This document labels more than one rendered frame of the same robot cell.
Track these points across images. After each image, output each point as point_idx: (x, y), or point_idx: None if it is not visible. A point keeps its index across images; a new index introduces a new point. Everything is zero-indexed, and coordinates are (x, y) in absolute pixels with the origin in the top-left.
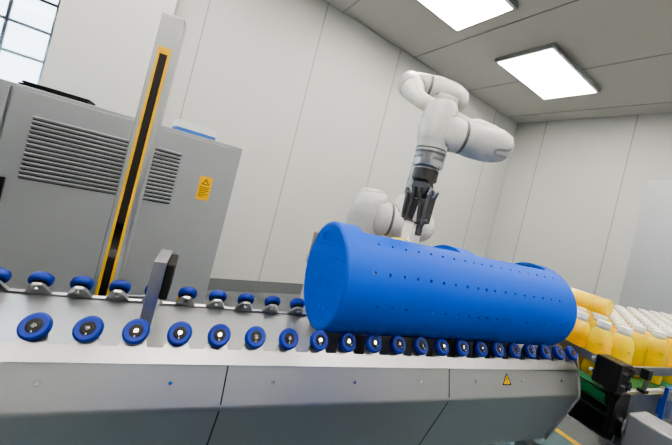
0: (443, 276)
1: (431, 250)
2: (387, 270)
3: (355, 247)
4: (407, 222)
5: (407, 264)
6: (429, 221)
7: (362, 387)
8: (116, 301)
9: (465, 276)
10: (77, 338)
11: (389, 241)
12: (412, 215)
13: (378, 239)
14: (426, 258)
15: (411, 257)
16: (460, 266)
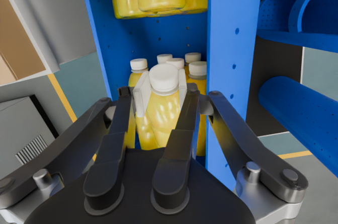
0: (254, 42)
1: (225, 60)
2: None
3: (231, 187)
4: (144, 109)
5: (243, 116)
6: (223, 96)
7: None
8: None
9: None
10: None
11: (219, 151)
12: (132, 107)
13: (218, 167)
14: (240, 80)
15: (239, 111)
16: None
